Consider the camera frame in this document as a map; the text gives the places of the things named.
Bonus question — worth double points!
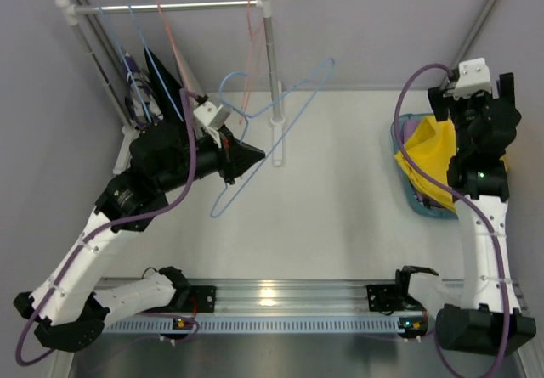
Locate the blue wire hanger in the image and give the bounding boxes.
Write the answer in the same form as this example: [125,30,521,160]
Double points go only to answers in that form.
[127,3,186,122]
[98,6,154,124]
[210,57,337,219]

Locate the purple trousers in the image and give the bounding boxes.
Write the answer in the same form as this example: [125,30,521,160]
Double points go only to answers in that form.
[394,116,456,213]

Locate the yellow garment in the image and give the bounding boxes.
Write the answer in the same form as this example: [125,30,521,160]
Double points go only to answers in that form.
[391,114,508,218]

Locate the pink wire hanger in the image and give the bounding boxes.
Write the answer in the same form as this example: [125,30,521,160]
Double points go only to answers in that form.
[241,5,264,112]
[156,3,201,93]

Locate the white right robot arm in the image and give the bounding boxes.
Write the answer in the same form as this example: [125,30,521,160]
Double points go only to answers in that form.
[395,59,536,358]

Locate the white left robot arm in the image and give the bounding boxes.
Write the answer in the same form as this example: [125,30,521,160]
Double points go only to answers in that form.
[14,121,265,353]

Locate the black garment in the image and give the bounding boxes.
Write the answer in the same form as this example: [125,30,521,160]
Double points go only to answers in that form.
[144,47,184,127]

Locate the purple white patterned garment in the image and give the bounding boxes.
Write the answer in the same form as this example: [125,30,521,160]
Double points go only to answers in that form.
[122,52,163,128]

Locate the teal transparent plastic basin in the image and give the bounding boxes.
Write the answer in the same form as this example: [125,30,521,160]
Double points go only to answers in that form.
[390,114,457,220]

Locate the grey beige garment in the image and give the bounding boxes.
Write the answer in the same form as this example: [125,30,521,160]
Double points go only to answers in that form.
[173,43,203,95]

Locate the white clothes rack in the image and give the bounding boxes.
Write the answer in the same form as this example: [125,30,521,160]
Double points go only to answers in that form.
[55,0,287,174]

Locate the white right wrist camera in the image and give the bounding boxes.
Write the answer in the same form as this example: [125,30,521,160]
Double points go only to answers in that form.
[444,58,492,100]

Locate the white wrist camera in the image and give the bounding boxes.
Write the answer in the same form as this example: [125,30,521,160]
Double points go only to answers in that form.
[193,100,231,133]
[444,58,492,100]

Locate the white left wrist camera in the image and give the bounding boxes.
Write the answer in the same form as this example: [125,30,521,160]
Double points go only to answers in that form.
[193,100,231,133]

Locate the aluminium mounting rail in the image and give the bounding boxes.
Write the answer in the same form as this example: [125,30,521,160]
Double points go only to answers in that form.
[105,279,425,341]

